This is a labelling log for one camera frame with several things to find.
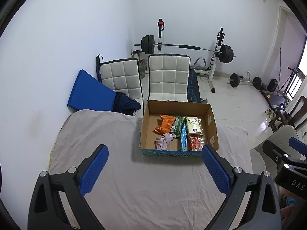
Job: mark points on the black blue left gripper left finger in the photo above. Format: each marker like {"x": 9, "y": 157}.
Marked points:
{"x": 46, "y": 208}

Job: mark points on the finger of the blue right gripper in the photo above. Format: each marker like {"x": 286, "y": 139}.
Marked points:
{"x": 298, "y": 146}

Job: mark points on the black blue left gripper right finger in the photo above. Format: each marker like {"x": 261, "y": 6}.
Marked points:
{"x": 262, "y": 210}

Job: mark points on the red snack packet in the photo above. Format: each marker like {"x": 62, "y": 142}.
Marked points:
{"x": 196, "y": 143}

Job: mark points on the blue plastic packet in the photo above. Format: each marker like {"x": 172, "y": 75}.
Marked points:
{"x": 183, "y": 137}

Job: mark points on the lilac socks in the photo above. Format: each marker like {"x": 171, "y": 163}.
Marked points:
{"x": 163, "y": 141}

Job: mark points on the orange snack packet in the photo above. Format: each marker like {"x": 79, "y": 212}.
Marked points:
{"x": 166, "y": 124}

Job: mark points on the dark wooden chair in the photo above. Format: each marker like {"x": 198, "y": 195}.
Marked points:
{"x": 281, "y": 117}

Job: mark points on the dark treadmill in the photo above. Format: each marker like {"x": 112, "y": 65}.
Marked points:
{"x": 275, "y": 99}

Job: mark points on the beige table cloth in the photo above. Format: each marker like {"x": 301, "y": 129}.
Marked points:
{"x": 136, "y": 191}

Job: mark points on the barbell on floor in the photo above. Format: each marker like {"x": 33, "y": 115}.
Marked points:
{"x": 235, "y": 80}

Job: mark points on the black blue bench pad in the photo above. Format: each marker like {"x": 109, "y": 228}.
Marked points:
{"x": 193, "y": 94}

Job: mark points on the barbell on rack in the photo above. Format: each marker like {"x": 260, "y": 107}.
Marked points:
{"x": 225, "y": 54}

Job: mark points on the green snack packet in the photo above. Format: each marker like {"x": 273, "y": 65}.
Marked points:
{"x": 177, "y": 126}

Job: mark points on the white weight bench rack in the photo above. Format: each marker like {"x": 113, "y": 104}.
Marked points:
{"x": 207, "y": 71}

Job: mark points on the blue foam mat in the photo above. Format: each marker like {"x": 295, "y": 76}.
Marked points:
{"x": 89, "y": 93}

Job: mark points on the dark blue garment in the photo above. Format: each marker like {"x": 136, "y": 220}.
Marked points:
{"x": 125, "y": 105}

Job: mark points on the right white quilted chair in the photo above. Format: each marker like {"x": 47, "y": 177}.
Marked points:
{"x": 168, "y": 77}

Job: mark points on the white quilted chair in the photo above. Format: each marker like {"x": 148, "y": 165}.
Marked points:
{"x": 168, "y": 77}
{"x": 123, "y": 76}

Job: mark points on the open cardboard box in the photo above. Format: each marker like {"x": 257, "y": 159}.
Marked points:
{"x": 151, "y": 120}

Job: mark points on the left white quilted chair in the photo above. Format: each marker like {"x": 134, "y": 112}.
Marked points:
{"x": 123, "y": 76}

